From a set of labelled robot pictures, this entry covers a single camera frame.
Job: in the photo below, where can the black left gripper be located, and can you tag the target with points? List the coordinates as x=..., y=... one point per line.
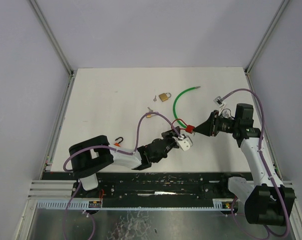
x=170, y=139

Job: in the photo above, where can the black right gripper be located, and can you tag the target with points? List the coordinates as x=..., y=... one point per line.
x=213, y=124

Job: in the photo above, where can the red cable lock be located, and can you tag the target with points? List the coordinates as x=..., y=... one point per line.
x=189, y=128

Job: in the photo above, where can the large brass padlock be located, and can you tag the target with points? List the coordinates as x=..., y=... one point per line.
x=165, y=96

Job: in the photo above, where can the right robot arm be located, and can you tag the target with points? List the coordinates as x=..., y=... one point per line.
x=268, y=201

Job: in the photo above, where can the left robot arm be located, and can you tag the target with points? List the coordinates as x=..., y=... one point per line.
x=95, y=154

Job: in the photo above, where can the orange black padlock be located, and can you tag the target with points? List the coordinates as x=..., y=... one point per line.
x=118, y=141

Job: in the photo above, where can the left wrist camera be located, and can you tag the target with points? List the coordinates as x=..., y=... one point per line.
x=184, y=142

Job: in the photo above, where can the green cable lock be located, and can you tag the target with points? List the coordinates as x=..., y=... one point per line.
x=178, y=97

